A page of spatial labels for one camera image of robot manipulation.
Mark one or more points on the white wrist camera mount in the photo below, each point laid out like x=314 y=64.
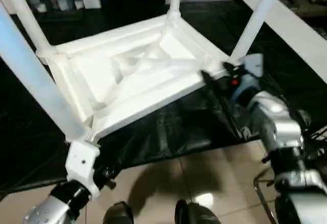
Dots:
x=81 y=162
x=253 y=65

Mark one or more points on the white flat board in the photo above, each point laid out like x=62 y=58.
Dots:
x=293 y=29

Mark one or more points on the dark robot foot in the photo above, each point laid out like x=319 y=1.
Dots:
x=118 y=213
x=196 y=212

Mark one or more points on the dark robot left foot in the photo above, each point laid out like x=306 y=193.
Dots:
x=118 y=213

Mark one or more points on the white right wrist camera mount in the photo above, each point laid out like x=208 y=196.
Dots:
x=253 y=65

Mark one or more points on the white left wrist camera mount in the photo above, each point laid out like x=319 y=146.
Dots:
x=81 y=162

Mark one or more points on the small white cup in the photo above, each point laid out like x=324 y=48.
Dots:
x=78 y=4
x=41 y=6

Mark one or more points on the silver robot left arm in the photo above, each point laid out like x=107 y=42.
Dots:
x=69 y=193

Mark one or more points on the dark robot right foot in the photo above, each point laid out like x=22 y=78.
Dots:
x=196 y=212

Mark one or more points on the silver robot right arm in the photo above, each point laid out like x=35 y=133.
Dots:
x=286 y=129

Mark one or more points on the chrome tube frame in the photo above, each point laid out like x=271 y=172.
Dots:
x=260 y=196

